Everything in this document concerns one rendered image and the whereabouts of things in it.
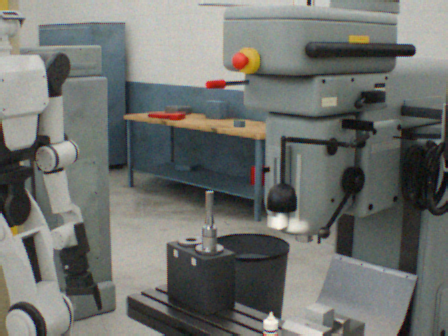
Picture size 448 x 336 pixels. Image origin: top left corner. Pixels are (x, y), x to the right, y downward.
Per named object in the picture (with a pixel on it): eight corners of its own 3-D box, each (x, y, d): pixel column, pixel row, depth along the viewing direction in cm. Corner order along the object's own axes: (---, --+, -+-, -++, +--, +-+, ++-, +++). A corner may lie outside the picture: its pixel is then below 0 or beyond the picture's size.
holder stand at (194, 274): (205, 316, 206) (205, 256, 202) (166, 294, 223) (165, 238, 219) (235, 307, 213) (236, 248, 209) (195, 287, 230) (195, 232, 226)
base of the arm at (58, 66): (14, 95, 201) (4, 61, 195) (39, 78, 211) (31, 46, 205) (50, 98, 194) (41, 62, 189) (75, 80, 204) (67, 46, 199)
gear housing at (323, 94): (317, 118, 155) (318, 75, 153) (241, 109, 171) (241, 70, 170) (391, 109, 178) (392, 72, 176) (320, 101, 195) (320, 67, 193)
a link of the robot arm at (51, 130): (26, 169, 203) (22, 98, 198) (52, 160, 215) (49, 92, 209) (54, 173, 198) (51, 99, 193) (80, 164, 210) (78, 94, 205)
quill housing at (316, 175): (314, 244, 164) (319, 116, 158) (253, 228, 179) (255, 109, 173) (357, 229, 178) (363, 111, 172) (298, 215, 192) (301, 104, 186)
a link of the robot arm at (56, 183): (41, 208, 205) (28, 148, 202) (61, 200, 214) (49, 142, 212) (66, 206, 200) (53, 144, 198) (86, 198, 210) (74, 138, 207)
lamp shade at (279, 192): (261, 210, 157) (262, 184, 156) (273, 203, 164) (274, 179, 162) (289, 214, 154) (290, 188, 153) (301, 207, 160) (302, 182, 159)
